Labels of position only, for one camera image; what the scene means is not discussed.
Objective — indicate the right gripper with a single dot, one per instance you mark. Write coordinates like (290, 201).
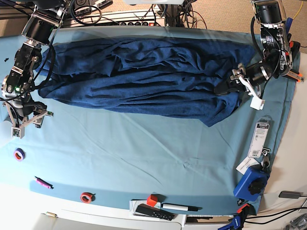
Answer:
(22, 109)

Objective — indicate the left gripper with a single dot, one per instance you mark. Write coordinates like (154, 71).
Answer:
(257, 74)

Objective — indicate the blue t-shirt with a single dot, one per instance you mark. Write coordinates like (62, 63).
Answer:
(172, 77)

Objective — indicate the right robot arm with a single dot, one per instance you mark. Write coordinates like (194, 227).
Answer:
(47, 16)

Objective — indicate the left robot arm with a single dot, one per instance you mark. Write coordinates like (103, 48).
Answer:
(271, 40)

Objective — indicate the purple tape roll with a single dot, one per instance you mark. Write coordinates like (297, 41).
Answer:
(19, 154)

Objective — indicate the grey packaged tool card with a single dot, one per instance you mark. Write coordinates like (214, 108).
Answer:
(259, 137)

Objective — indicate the pink marker pen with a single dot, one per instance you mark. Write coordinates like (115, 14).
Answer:
(43, 183)

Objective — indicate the orange black clamp lower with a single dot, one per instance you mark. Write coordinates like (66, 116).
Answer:
(296, 76)

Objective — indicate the orange black clamp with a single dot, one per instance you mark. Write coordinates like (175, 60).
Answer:
(296, 76)
(294, 49)

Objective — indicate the teal table cloth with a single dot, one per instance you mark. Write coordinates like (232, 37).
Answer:
(120, 157)

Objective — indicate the orange black clamp upper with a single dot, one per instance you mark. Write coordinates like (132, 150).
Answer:
(294, 49)

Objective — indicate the white paper tag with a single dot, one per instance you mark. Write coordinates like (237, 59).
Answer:
(245, 164)

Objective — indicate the silver carabiner keys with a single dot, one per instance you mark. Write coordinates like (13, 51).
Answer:
(266, 159)

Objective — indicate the red tape roll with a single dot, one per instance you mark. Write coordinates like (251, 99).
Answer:
(87, 197)

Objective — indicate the blue box black knob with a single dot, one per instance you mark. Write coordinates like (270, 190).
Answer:
(251, 185)

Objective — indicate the grey phone on table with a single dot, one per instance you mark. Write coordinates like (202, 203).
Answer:
(289, 195)

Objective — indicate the orange clamp bottom edge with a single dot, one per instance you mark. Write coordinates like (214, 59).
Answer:
(244, 206)

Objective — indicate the blue clamp bottom edge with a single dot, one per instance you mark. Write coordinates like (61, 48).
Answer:
(236, 223)

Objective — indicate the white black marker pen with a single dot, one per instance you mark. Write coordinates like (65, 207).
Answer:
(180, 207)

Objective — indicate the red cube block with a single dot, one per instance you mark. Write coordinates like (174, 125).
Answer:
(152, 200)

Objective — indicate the black remote control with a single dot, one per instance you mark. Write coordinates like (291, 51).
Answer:
(154, 212)

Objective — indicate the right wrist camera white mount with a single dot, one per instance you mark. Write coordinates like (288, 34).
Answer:
(18, 125)

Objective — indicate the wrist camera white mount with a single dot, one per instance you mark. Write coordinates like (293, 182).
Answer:
(18, 125)
(251, 93)

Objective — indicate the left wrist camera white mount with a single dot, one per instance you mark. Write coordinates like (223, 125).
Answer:
(251, 93)

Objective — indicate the white power strip red switch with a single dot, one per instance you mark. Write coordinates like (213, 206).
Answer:
(138, 23)

